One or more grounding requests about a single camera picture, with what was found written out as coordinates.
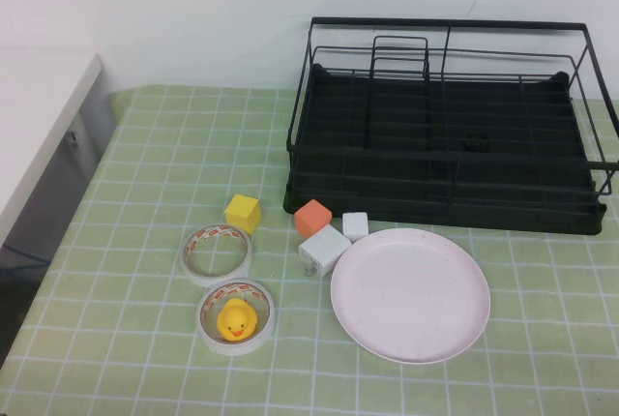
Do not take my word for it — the pink round plate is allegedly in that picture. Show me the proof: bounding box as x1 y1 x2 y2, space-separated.
330 227 492 365

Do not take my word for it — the orange cube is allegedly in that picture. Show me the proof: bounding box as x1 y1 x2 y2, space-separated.
293 198 334 238

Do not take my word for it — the small white cube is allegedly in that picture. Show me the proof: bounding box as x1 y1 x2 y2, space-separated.
341 211 369 244

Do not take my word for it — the white charger plug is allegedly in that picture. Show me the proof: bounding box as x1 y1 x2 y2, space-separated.
297 223 353 280

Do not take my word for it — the yellow cube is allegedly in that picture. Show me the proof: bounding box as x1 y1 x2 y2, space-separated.
223 193 263 236

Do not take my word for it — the white double-sided tape roll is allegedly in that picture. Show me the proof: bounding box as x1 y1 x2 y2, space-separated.
195 280 276 357
182 223 253 286

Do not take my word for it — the yellow rubber duck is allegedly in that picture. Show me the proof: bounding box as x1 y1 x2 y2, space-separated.
216 297 257 342

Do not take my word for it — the green checked tablecloth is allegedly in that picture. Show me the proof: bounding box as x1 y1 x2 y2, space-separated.
0 81 619 416

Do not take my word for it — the black plastic drip tray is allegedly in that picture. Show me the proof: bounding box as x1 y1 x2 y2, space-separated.
282 62 608 238

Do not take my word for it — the white side cabinet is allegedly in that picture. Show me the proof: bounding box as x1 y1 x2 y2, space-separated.
0 45 120 253

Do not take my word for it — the black wire dish rack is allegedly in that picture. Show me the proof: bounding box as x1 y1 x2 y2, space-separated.
284 16 619 207

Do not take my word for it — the thin blue cable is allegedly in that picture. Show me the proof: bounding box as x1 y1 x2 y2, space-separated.
2 243 52 275

